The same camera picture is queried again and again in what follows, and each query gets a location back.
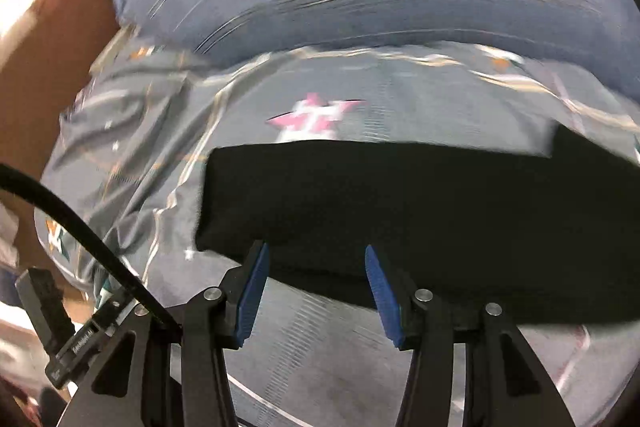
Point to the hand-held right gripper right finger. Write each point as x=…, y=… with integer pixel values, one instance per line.
x=382, y=299

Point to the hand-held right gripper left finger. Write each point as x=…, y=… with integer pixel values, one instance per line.
x=254, y=292

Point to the black pants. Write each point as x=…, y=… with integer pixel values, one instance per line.
x=400, y=207

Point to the grey printed bed sheet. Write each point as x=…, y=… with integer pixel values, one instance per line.
x=150, y=132

